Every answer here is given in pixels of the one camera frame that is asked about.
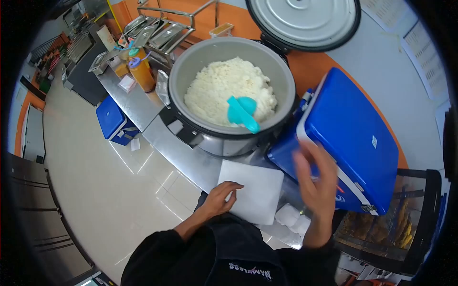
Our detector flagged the person's left fingers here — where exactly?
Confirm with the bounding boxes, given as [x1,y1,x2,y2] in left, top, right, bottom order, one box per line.
[213,181,245,195]

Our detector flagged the large blue cooler box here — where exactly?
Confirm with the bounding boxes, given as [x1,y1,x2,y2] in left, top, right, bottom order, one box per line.
[265,67,399,216]

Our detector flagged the large grey rice cooker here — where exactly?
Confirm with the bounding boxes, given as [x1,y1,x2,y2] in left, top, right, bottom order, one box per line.
[158,0,362,158]

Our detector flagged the person's right hand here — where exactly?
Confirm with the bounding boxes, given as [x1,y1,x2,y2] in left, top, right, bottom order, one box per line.
[291,140,339,221]

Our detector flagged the steel rack with pans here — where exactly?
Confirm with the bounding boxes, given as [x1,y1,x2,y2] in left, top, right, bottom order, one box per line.
[120,0,219,58]

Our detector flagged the white paper packet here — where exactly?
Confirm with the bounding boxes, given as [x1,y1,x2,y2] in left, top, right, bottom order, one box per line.
[118,75,136,94]

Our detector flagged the glass food warmer display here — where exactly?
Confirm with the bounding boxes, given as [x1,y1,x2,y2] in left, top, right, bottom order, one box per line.
[333,168,443,276]

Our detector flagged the small blue cooler box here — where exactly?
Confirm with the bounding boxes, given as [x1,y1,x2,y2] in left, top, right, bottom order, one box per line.
[95,95,141,146]

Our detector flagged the person's left hand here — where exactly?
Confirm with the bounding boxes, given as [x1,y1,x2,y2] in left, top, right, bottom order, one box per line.
[201,181,245,217]

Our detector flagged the turquoise rice scoop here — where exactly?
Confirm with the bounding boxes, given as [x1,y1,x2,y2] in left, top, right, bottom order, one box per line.
[226,95,261,134]

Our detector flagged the clear plastic bag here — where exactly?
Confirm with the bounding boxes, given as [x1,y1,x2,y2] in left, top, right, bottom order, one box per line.
[155,69,171,106]

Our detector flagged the white paper sheet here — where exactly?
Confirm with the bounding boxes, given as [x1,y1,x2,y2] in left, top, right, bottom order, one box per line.
[217,159,285,226]

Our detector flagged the orange sauce squeeze bottle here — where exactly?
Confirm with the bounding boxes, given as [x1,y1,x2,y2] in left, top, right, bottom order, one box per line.
[128,47,149,61]
[128,56,156,93]

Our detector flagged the black griddle station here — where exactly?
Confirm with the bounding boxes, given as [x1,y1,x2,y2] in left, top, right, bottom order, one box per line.
[62,21,109,107]

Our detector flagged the cooked white rice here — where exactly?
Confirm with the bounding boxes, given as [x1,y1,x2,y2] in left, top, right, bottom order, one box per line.
[184,56,278,128]

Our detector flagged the person's body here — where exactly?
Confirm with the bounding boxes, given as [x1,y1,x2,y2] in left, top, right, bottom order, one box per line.
[120,191,344,286]

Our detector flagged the small steel pan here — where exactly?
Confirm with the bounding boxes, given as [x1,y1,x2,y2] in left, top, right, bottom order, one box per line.
[88,51,109,76]

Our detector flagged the person's right fingers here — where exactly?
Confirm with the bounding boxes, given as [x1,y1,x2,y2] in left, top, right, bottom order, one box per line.
[291,140,338,186]

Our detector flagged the steel counter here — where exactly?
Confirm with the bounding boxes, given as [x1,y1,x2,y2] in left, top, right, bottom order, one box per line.
[96,54,305,250]

